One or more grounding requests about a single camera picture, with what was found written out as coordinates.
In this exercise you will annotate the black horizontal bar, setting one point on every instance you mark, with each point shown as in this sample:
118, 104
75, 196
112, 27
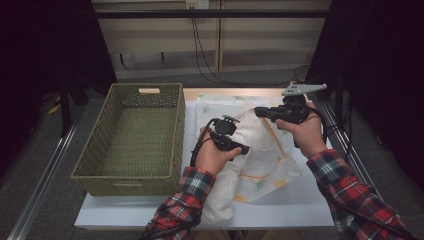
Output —
250, 14

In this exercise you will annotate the green woven basket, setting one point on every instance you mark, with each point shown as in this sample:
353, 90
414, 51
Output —
140, 140

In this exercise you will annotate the white pillow insert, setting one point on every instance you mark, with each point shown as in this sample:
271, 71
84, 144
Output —
256, 136

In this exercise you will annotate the black metal stand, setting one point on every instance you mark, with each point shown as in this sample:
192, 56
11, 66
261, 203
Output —
65, 110

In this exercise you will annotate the white wall outlet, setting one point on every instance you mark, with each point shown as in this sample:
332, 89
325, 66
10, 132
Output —
197, 4

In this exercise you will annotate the yellow tape strip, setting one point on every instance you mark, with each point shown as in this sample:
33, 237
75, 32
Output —
54, 108

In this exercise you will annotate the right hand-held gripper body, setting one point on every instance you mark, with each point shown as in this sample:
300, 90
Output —
293, 111

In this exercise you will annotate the leaf print pillowcase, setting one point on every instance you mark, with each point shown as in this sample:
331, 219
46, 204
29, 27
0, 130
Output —
270, 170

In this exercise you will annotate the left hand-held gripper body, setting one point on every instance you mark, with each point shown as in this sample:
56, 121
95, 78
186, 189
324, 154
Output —
222, 128

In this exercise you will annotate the person's right hand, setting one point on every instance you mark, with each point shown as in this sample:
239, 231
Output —
310, 136

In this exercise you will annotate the person's left hand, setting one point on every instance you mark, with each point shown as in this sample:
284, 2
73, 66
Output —
210, 158

